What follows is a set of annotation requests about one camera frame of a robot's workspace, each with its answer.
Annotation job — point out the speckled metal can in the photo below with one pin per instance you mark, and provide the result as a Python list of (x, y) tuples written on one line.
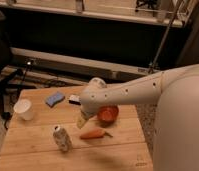
[(62, 139)]

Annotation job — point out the black office chair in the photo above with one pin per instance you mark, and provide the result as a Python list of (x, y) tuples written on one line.
[(6, 57)]

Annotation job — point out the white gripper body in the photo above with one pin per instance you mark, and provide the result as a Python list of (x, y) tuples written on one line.
[(83, 119)]

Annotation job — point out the orange pepper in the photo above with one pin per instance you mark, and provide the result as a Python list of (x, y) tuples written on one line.
[(96, 133)]

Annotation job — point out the metal pole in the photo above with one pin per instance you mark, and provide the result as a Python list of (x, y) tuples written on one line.
[(152, 65)]

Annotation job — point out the black and white eraser block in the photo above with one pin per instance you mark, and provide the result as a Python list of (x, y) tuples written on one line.
[(74, 99)]

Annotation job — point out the white baseboard heater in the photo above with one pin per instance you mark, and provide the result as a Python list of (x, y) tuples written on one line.
[(81, 66)]

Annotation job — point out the blue sponge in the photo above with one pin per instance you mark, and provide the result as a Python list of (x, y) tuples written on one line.
[(55, 98)]

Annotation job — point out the orange bowl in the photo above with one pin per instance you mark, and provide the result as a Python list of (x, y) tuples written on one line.
[(108, 114)]

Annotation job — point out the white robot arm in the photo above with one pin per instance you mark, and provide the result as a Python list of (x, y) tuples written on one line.
[(176, 127)]

